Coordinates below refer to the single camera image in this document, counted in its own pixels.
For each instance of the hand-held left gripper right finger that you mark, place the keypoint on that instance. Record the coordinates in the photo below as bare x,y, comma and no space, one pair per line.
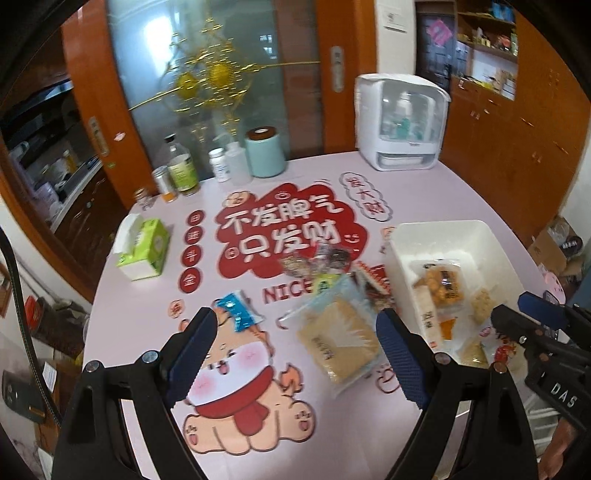
401,360

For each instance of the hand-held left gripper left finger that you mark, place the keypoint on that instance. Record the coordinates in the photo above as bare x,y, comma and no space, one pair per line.
191,360

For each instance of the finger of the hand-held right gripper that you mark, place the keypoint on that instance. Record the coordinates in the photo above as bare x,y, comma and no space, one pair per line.
540,305
515,324

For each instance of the red-white snack packet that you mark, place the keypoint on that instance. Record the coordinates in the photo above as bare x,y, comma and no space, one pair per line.
501,350

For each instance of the puffed rice cracker packet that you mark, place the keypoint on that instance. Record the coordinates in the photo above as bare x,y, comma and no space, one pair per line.
481,304

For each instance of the beige label snack packet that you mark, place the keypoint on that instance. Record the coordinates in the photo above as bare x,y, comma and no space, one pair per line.
427,318

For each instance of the beige crumbly snack packet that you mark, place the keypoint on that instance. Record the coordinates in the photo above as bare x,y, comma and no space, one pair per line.
472,354

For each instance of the orange-white snack packet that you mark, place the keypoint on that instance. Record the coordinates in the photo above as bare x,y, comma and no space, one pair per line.
447,328

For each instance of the dark red snack packet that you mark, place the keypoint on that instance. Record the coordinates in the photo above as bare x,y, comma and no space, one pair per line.
378,299

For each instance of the blue snack packet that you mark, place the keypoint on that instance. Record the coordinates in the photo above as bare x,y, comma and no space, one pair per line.
238,311

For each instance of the large toast bread packet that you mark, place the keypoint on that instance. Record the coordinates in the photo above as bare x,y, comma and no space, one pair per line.
332,337

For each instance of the brown cake packet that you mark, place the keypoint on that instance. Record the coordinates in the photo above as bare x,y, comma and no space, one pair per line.
443,284

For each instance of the red striped snack packet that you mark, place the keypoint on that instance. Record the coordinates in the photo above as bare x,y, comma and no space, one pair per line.
374,276

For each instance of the green snack packet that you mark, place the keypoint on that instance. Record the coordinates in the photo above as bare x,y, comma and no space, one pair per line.
325,282

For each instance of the white plastic bin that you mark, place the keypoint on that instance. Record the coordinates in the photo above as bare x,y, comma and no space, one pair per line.
438,244

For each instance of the nut bar packet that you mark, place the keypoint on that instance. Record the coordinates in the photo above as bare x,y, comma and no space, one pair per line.
295,265

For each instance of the person's right forearm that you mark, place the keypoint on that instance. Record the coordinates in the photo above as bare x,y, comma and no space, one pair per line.
556,452

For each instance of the pink plastic stool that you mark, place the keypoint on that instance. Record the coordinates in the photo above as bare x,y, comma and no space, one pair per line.
554,286

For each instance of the cardboard box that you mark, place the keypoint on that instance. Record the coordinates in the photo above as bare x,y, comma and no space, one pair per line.
547,251

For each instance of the black round bowl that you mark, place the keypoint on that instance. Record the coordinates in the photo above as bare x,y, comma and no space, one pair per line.
570,242

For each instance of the green tissue box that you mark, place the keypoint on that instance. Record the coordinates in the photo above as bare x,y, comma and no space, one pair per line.
147,251

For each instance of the red lidded container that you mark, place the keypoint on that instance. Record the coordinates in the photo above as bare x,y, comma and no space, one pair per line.
33,311

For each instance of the small glass jar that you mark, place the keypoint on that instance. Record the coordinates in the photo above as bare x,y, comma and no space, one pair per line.
144,199

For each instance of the dark handheld device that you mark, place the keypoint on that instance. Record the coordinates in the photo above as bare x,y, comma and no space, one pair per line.
18,394

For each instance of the metal can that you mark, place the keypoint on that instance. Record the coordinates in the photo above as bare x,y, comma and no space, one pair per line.
165,184

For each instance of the glass bottle green label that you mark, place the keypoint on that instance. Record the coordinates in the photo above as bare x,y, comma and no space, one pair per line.
181,170

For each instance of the white pill bottle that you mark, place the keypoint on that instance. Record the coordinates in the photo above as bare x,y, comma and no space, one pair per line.
219,166

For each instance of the white wash bottle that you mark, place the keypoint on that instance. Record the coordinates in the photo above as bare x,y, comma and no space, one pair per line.
239,164

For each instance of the teal canister brown lid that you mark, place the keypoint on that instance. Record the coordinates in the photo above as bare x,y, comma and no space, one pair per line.
264,154

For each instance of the white bottle teal label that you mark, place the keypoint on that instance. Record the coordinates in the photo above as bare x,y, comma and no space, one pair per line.
405,122

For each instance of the white countertop storage cabinet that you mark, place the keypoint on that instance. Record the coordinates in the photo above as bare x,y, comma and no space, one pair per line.
369,129

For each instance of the dark entrance door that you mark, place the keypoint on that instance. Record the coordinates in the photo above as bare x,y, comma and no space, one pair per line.
431,60

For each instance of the pink paper door decoration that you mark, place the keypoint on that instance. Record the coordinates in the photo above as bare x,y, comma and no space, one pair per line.
437,31

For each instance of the glass sliding door gold ornament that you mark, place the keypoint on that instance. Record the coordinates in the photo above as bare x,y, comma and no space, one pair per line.
152,69

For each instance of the wooden wall cabinet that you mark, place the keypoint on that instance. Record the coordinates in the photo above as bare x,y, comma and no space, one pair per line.
508,138

